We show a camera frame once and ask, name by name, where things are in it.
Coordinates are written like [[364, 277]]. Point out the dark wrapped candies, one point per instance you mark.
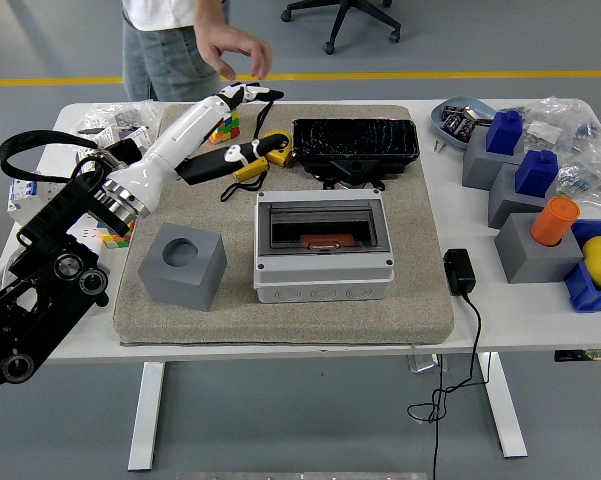
[[457, 122]]

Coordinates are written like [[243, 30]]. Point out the black power adapter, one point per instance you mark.
[[459, 272]]

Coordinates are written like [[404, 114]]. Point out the grey block holder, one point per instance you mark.
[[477, 167], [505, 205]]

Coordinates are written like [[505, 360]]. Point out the colourful puzzle cube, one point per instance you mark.
[[228, 131], [115, 242]]

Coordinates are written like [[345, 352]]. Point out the grey-brown mat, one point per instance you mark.
[[280, 320]]

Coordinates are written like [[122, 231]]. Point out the blue plastic block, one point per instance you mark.
[[504, 132], [535, 172]]

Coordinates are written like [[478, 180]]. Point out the black office chair base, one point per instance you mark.
[[347, 15]]

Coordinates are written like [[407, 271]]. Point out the grey block with round hole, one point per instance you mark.
[[535, 262], [180, 290]]

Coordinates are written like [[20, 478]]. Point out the white table leg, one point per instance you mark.
[[145, 415], [505, 410]]

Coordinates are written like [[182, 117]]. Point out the person's left hand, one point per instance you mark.
[[225, 42]]

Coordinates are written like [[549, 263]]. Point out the black glossy plastic tray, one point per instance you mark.
[[355, 140]]

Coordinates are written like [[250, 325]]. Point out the pale blue plate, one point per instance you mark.
[[437, 120]]

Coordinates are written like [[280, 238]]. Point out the person's left forearm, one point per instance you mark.
[[210, 10]]

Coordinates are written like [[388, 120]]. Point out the white circuit breaker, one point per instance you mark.
[[20, 200]]

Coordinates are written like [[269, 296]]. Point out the smoky transparent box lid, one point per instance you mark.
[[325, 220]]

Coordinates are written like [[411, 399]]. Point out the light grey junction box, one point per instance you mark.
[[325, 285]]

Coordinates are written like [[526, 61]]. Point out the table height control panel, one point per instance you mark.
[[590, 355]]

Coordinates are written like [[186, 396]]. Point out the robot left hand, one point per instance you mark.
[[175, 137]]

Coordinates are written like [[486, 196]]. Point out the blue plastic bin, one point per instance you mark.
[[587, 295]]

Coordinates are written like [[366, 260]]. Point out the person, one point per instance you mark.
[[165, 50]]

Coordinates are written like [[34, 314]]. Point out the small metal screws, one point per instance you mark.
[[439, 146]]

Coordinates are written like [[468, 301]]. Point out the orange cylinder battery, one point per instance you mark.
[[325, 241], [555, 220]]

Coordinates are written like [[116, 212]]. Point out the clear plastic bracket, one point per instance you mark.
[[425, 364]]

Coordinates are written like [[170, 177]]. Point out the clear bags of small parts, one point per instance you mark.
[[580, 140]]

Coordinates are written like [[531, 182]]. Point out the clear bag of metal parts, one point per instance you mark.
[[130, 115]]

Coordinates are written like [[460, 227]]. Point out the yellow tape measure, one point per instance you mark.
[[281, 156], [250, 170]]

